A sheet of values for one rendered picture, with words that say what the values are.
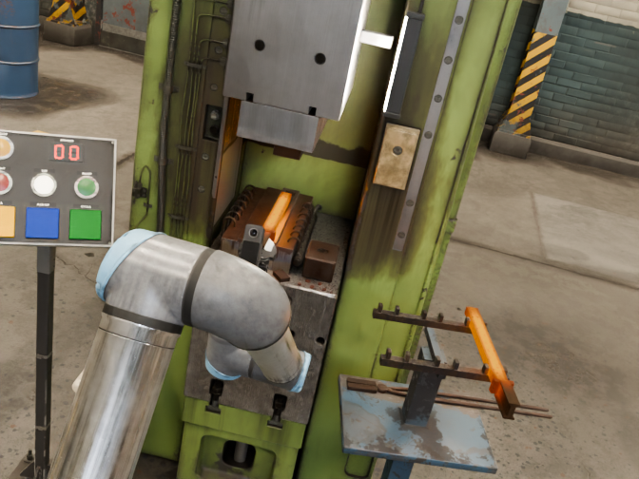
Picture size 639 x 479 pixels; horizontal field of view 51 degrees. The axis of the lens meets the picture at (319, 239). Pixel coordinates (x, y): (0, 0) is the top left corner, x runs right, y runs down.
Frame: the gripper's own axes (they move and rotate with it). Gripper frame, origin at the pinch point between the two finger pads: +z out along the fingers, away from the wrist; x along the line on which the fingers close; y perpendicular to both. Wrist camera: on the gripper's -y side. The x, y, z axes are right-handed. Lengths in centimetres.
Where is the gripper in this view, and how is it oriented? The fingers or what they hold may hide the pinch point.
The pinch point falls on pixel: (263, 237)
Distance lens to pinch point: 174.3
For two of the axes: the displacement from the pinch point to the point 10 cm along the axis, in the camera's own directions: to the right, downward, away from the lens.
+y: -1.9, 8.8, 4.3
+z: 1.3, -4.1, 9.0
